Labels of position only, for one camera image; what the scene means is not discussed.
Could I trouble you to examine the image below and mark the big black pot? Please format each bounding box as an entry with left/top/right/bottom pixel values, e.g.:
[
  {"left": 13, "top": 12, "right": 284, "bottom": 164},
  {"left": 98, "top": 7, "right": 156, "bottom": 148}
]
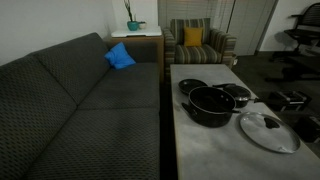
[{"left": 181, "top": 85, "right": 242, "bottom": 129}]

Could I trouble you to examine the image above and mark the teal plant pot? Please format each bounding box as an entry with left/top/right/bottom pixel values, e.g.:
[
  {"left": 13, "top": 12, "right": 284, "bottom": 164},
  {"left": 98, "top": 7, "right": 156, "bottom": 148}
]
[{"left": 126, "top": 20, "right": 140, "bottom": 32}]

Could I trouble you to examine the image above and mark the big glass pot lid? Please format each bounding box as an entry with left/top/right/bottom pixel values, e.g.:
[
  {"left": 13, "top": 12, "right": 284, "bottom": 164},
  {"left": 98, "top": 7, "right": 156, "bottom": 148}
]
[{"left": 238, "top": 111, "right": 302, "bottom": 155}]

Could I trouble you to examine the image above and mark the small black frying pan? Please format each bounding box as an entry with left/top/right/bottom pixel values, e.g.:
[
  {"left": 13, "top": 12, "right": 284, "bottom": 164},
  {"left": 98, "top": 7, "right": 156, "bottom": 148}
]
[{"left": 178, "top": 78, "right": 237, "bottom": 96}]

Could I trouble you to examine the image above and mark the blue throw pillow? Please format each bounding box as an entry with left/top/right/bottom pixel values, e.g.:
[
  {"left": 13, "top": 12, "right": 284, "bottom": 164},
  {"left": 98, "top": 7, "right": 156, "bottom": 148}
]
[{"left": 104, "top": 41, "right": 137, "bottom": 70}]

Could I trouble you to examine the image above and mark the striped armchair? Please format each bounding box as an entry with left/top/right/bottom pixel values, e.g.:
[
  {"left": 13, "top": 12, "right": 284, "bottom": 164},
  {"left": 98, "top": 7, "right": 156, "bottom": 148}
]
[{"left": 162, "top": 17, "right": 238, "bottom": 73}]

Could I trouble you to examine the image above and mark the white tray table top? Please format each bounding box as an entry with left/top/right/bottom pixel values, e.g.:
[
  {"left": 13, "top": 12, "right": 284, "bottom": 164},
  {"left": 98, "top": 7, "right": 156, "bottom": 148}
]
[{"left": 110, "top": 26, "right": 163, "bottom": 38}]

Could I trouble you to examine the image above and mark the yellow cushion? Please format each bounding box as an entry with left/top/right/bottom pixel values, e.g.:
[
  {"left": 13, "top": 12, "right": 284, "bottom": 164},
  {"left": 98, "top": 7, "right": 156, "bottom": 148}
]
[{"left": 183, "top": 26, "right": 204, "bottom": 48}]

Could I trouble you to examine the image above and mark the thin green potted plant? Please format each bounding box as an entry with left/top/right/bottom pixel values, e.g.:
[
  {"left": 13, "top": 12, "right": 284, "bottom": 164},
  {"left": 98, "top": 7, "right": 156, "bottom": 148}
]
[{"left": 123, "top": 0, "right": 135, "bottom": 23}]

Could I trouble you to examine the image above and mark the dark grey fabric sofa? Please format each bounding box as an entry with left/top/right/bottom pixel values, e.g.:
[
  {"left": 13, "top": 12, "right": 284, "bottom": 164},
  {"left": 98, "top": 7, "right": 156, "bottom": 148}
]
[{"left": 0, "top": 32, "right": 161, "bottom": 180}]

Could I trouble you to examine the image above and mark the black case with silver trim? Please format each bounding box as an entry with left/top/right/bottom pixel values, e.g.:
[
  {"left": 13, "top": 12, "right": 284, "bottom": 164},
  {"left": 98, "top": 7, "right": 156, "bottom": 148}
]
[{"left": 267, "top": 90, "right": 313, "bottom": 113}]

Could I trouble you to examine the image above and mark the plain black box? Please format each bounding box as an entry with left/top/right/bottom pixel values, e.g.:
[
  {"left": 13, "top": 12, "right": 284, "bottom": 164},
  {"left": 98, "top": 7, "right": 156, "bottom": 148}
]
[{"left": 292, "top": 114, "right": 320, "bottom": 144}]

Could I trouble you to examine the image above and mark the black office chair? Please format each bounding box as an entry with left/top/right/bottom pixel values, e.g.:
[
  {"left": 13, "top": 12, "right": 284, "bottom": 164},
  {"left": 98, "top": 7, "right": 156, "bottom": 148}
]
[{"left": 268, "top": 2, "right": 320, "bottom": 64}]

